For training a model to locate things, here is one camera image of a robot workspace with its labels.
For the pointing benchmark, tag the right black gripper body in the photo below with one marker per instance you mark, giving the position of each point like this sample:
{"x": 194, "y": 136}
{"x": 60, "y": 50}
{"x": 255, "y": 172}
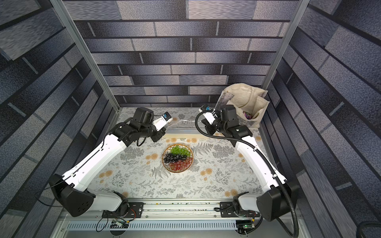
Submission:
{"x": 208, "y": 128}

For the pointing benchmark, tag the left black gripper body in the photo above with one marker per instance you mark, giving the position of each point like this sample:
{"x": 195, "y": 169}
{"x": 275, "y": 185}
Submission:
{"x": 150, "y": 130}

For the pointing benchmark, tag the clear plastic wrap sheet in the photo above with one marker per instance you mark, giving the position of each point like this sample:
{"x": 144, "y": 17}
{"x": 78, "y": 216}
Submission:
{"x": 182, "y": 124}

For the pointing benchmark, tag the grey plastic wrap dispenser box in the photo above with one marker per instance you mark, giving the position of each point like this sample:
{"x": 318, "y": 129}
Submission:
{"x": 179, "y": 131}

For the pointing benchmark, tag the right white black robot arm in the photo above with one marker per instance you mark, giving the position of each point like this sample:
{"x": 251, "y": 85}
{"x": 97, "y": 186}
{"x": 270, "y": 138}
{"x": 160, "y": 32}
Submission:
{"x": 279, "y": 196}

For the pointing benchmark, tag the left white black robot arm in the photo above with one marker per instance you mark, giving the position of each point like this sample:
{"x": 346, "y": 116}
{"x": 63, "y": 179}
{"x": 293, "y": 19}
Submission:
{"x": 71, "y": 188}

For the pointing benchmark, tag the woven plate of grapes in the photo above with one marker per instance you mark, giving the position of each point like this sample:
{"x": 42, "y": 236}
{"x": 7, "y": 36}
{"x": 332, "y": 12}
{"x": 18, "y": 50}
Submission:
{"x": 177, "y": 158}

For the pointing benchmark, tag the purple item inside bag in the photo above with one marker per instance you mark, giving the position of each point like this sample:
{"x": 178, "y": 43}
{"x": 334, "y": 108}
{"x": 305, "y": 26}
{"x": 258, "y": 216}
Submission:
{"x": 247, "y": 115}

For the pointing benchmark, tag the beige canvas tote bag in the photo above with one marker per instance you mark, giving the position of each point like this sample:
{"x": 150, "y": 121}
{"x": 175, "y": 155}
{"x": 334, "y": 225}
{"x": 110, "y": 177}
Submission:
{"x": 245, "y": 98}

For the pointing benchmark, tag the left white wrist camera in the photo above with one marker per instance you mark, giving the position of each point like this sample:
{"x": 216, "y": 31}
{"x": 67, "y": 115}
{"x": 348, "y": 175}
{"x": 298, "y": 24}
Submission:
{"x": 162, "y": 121}

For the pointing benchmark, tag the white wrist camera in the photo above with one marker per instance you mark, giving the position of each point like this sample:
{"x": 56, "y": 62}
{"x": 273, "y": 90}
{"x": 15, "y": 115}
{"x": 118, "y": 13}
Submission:
{"x": 162, "y": 121}
{"x": 208, "y": 113}

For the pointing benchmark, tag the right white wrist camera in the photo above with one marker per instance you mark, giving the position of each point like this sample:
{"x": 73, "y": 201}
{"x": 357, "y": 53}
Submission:
{"x": 208, "y": 113}

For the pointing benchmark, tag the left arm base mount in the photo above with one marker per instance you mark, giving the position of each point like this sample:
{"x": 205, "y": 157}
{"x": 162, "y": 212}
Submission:
{"x": 126, "y": 210}

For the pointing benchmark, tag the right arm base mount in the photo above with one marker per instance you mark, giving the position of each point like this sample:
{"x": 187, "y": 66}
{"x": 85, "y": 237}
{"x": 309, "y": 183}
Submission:
{"x": 227, "y": 210}

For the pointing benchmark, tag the aluminium front rail frame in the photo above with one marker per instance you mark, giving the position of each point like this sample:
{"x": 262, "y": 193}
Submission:
{"x": 170, "y": 218}

